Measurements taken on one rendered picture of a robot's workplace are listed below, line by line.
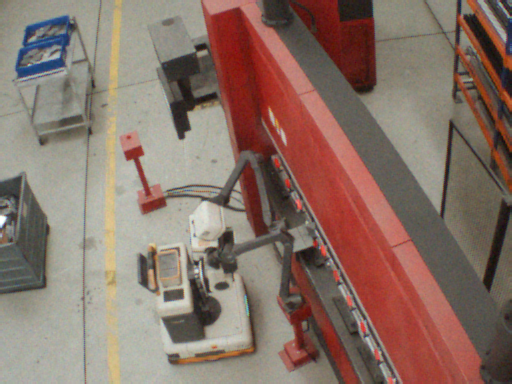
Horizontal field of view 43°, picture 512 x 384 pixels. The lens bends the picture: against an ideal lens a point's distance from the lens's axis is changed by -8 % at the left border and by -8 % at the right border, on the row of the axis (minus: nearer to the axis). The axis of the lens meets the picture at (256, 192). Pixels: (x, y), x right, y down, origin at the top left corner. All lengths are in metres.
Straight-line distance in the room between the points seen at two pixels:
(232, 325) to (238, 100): 1.62
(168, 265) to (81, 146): 2.70
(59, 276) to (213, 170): 1.74
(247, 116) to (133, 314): 1.90
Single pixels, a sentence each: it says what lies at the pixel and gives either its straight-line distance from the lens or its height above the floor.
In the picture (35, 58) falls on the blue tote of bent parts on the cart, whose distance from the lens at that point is 6.96.
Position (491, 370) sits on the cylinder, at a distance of 2.64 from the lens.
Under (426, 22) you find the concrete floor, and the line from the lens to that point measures 8.13.
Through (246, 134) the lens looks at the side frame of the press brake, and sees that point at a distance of 5.06.
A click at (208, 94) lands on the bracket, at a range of 5.47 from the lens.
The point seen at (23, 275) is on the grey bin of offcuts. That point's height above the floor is 0.27.
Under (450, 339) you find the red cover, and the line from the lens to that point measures 2.77.
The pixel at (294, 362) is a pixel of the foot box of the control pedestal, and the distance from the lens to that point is 5.20.
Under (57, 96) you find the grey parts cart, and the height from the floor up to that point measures 0.33.
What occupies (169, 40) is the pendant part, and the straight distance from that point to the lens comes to 4.83.
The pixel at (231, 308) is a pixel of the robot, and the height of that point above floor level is 0.28.
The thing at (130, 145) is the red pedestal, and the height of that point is 0.80.
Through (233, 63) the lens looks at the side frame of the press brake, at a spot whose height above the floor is 1.87.
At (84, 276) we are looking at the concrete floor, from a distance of 6.14.
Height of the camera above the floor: 4.73
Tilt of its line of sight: 49 degrees down
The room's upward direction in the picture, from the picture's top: 11 degrees counter-clockwise
